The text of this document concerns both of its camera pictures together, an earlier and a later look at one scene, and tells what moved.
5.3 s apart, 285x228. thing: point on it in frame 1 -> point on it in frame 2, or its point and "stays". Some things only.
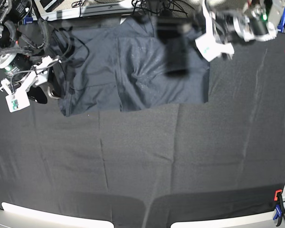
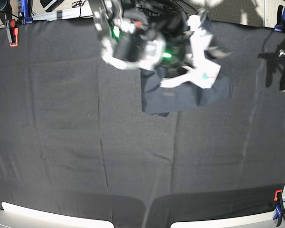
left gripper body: x=32 y=83 -> x=204 y=72
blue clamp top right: x=284 y=24 stays
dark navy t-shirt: x=118 y=65 -> x=162 y=100
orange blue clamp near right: x=280 y=207 stays
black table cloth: x=155 y=166 stays
